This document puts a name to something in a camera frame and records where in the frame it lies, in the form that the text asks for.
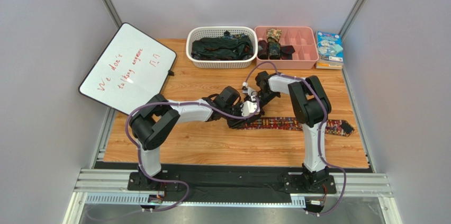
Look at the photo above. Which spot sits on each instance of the whiteboard with red writing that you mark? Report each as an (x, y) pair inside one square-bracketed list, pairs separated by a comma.
[(130, 71)]

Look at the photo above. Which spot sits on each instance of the pink divided organiser tray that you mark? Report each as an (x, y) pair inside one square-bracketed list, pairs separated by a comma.
[(300, 43)]

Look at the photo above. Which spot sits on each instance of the rolled dark green tie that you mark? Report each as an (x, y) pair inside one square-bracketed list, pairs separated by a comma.
[(274, 51)]

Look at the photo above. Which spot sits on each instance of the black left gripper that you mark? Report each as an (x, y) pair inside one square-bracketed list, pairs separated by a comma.
[(238, 118)]

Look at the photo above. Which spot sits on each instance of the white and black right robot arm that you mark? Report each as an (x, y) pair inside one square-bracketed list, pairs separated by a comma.
[(311, 107)]

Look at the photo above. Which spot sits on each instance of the multicoloured checked patterned tie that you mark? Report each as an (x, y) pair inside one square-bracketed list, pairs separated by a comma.
[(333, 127)]

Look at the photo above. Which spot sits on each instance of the dark green ties pile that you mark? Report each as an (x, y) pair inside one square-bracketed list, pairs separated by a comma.
[(229, 47)]

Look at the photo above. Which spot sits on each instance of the yellow book under box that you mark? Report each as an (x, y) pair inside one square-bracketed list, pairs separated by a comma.
[(321, 65)]

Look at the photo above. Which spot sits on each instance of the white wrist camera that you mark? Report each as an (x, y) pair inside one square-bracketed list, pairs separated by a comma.
[(250, 108), (249, 91)]

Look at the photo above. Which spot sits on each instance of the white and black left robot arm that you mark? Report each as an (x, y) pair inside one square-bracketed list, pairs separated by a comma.
[(149, 126)]

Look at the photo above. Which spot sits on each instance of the white perforated plastic basket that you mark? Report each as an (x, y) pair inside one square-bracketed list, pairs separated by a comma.
[(218, 31)]

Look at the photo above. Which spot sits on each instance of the rolled floral beige tie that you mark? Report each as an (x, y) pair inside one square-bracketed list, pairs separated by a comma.
[(273, 35)]

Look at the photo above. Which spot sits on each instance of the rolled dark red tie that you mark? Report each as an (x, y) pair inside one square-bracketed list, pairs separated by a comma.
[(287, 52)]

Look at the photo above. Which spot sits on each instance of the aluminium frame rail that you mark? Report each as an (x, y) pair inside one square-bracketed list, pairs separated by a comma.
[(99, 197)]

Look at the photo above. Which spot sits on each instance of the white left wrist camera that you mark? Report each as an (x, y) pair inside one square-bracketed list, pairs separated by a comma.
[(250, 108)]

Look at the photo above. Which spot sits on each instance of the rolled dark maroon tie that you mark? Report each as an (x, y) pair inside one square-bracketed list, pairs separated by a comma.
[(262, 50)]

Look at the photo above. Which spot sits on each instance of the blue packaged box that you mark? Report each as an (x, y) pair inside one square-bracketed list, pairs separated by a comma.
[(329, 47)]

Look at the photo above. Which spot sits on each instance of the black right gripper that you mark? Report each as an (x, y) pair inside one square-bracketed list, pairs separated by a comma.
[(259, 100)]

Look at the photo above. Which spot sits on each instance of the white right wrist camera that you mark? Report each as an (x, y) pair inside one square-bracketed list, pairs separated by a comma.
[(249, 91)]

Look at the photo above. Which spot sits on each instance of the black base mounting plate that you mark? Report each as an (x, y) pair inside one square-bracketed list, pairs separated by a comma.
[(225, 184)]

